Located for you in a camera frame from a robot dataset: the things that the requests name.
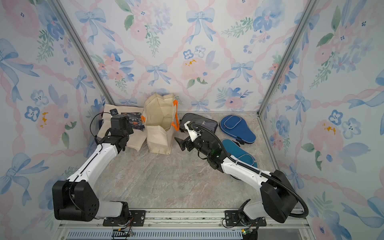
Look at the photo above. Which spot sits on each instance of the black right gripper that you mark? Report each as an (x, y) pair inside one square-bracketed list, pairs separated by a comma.
[(188, 144)]

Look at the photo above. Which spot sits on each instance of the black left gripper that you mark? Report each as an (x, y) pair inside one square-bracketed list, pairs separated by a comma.
[(131, 130)]

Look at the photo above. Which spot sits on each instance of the canvas bag navy handles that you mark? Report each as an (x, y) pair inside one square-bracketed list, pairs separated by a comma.
[(132, 116)]

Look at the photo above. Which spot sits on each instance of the black paddle case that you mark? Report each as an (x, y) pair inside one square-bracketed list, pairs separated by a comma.
[(200, 120)]

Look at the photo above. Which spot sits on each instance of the canvas bag orange handles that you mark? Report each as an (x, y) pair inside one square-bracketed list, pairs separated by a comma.
[(160, 118)]

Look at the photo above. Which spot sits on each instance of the teal paddle case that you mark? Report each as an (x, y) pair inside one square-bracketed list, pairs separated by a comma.
[(235, 150)]

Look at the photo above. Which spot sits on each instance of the blue paddle case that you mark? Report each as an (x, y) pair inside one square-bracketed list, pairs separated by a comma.
[(237, 128)]

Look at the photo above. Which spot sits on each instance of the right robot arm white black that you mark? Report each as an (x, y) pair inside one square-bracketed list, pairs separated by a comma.
[(277, 202)]

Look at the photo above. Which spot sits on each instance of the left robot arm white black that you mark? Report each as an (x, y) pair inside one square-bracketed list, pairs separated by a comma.
[(75, 200)]

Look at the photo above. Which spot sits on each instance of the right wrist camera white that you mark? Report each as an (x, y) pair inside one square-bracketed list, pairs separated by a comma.
[(193, 134)]

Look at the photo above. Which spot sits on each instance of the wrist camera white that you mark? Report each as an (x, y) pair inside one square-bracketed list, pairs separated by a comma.
[(114, 112), (193, 134)]

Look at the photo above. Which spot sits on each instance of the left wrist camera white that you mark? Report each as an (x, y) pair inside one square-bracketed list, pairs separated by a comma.
[(114, 112)]

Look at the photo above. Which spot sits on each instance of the aluminium corner post left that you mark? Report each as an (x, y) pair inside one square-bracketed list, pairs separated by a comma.
[(85, 56)]

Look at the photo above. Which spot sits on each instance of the aluminium corner post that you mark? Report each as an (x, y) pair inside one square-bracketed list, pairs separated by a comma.
[(85, 56), (307, 14)]

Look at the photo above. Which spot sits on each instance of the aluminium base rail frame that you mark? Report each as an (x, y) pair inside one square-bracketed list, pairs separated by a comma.
[(186, 224)]

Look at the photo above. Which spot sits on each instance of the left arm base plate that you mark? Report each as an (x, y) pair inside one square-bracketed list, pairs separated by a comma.
[(133, 218)]

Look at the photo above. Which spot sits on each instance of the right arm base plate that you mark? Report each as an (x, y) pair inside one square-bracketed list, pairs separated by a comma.
[(233, 219)]

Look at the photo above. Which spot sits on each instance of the aluminium corner post right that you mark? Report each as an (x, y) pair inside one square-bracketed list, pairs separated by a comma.
[(307, 14)]

